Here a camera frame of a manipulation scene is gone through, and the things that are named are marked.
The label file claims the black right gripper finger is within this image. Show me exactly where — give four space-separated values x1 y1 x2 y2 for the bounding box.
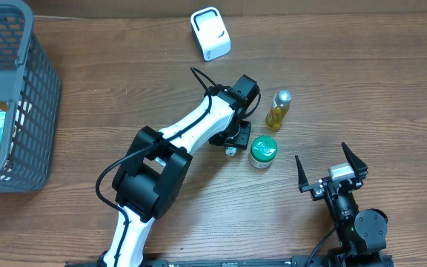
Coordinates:
295 155 308 187
341 142 368 178

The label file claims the green lid jar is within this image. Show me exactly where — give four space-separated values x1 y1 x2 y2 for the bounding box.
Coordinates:
248 136 278 169

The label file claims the yellow liquid bottle grey cap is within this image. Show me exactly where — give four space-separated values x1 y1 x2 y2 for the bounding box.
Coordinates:
265 90 291 131

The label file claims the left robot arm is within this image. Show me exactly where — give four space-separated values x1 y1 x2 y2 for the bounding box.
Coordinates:
96 75 261 266

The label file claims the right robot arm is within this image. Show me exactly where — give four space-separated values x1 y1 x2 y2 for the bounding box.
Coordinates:
295 142 394 267

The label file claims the white barcode scanner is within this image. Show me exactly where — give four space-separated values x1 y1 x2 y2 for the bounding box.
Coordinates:
190 7 231 62

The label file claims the grey plastic shopping basket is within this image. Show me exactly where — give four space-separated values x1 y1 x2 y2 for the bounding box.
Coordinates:
0 0 62 193

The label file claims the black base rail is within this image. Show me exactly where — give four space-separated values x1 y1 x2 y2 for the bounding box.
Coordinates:
64 256 395 267

